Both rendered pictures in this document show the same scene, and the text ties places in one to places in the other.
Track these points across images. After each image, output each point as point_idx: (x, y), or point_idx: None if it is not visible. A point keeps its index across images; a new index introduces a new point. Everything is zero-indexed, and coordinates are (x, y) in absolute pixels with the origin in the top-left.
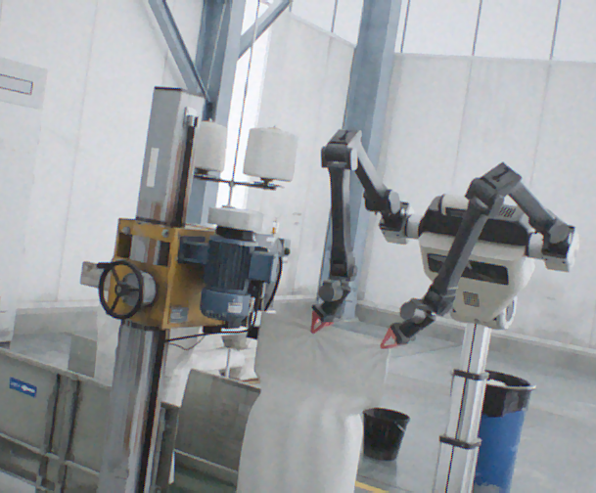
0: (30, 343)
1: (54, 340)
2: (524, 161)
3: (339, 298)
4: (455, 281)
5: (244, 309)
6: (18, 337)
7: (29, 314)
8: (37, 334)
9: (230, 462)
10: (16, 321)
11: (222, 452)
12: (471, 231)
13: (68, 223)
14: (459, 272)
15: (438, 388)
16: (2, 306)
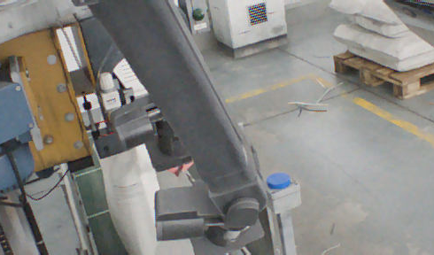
0: (314, 27)
1: (337, 20)
2: None
3: (151, 139)
4: (221, 158)
5: None
6: (308, 23)
7: (317, 1)
8: (328, 15)
9: (262, 254)
10: (306, 10)
11: (256, 241)
12: (119, 45)
13: None
14: (214, 140)
15: None
16: (270, 9)
